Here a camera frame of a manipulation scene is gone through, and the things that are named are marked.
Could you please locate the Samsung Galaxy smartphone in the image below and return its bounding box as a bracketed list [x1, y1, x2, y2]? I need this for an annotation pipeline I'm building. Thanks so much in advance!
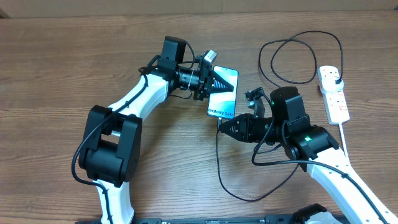
[207, 66, 239, 119]

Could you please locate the black USB charging cable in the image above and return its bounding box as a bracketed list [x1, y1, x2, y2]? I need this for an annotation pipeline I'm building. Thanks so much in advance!
[215, 30, 345, 202]

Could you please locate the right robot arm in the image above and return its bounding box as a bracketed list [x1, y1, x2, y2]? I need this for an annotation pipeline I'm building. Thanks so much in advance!
[218, 86, 397, 223]

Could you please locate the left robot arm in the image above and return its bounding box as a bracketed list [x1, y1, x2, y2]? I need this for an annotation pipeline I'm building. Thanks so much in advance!
[71, 36, 238, 223]

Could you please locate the white charger plug adapter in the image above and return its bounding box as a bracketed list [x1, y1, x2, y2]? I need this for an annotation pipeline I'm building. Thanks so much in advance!
[319, 78, 345, 94]

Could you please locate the white power strip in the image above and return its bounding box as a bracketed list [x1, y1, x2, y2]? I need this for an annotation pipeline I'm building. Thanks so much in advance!
[317, 65, 350, 124]

